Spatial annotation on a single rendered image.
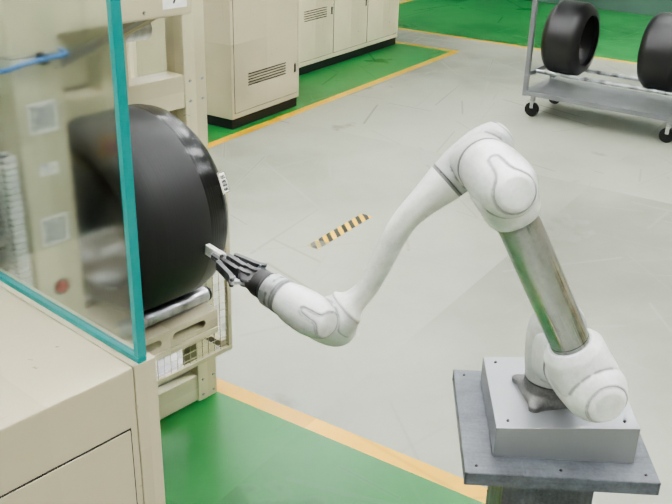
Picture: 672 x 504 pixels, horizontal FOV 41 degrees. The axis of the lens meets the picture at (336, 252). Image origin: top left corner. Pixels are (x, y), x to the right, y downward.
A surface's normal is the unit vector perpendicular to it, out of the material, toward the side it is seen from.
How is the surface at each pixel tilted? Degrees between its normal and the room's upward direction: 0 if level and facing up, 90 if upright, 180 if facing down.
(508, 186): 85
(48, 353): 0
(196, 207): 75
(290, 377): 0
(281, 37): 90
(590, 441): 90
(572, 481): 90
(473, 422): 0
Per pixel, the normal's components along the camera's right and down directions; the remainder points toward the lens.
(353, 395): 0.03, -0.91
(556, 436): -0.06, 0.42
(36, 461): 0.74, 0.29
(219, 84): -0.55, 0.34
